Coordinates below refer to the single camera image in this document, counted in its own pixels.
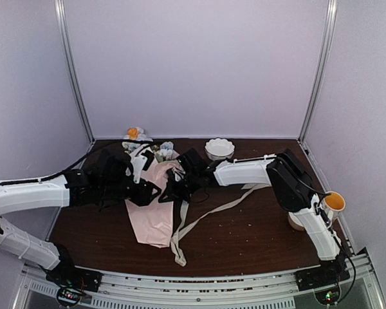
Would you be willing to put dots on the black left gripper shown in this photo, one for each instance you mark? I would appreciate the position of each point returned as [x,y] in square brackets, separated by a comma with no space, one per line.
[143,197]

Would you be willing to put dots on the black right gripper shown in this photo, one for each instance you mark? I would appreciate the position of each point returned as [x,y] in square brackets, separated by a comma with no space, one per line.
[173,192]

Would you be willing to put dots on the fake flower bouquet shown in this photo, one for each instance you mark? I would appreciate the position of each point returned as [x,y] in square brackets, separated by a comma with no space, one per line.
[136,142]

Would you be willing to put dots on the pink wrapping paper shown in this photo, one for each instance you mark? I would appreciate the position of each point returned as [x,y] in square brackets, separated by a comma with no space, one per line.
[153,224]

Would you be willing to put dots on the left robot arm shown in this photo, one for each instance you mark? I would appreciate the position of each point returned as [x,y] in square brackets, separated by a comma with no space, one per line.
[112,178]

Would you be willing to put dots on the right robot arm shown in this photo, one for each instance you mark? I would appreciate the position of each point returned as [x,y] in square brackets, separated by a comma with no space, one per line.
[292,186]

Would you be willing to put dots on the white scalloped dish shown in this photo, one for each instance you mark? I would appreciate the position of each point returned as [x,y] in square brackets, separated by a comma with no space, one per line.
[219,149]

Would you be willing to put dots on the white round bowl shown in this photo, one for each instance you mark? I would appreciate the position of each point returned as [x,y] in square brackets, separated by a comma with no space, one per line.
[295,224]

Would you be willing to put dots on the floral mug orange inside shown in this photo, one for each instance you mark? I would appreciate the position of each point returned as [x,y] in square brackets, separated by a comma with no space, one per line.
[333,204]

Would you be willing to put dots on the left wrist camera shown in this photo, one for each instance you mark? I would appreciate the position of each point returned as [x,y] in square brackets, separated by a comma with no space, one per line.
[141,162]

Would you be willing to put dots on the aluminium front rail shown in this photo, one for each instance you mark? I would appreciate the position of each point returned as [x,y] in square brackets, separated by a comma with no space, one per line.
[270,290]

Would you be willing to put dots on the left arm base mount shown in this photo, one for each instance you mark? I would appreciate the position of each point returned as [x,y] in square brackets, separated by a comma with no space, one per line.
[73,283]

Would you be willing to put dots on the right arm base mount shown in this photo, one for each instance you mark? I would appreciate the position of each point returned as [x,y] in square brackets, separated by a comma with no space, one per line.
[325,283]

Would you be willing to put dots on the left aluminium corner post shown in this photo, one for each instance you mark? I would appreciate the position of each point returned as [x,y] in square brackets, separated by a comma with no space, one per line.
[72,73]

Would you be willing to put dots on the aluminium corner post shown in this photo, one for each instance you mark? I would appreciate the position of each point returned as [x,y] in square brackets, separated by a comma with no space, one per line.
[325,50]
[72,73]

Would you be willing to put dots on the right aluminium corner post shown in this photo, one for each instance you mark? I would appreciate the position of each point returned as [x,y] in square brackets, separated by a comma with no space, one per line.
[325,50]

